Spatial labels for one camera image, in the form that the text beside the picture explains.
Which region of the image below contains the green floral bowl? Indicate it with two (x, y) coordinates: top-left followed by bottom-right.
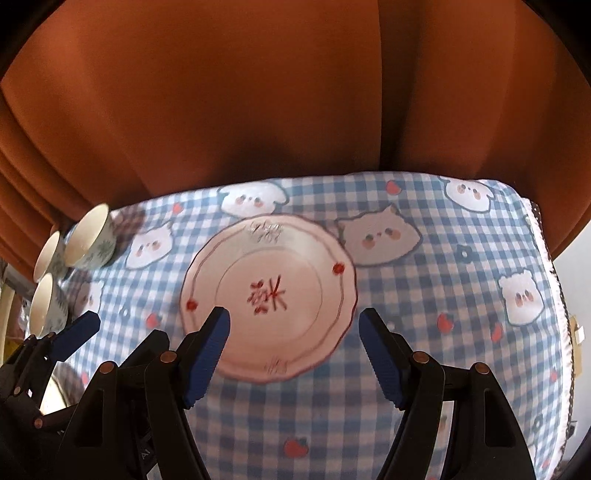
(30, 273), (69, 338)
(64, 203), (116, 271)
(33, 231), (68, 283)

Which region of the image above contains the pink plate with red rim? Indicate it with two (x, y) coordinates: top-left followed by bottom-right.
(179, 215), (358, 384)

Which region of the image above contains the blue checkered cartoon tablecloth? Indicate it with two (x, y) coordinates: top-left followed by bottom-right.
(54, 173), (572, 479)

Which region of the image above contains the orange curtain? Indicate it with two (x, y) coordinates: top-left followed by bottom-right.
(1, 1), (590, 276)

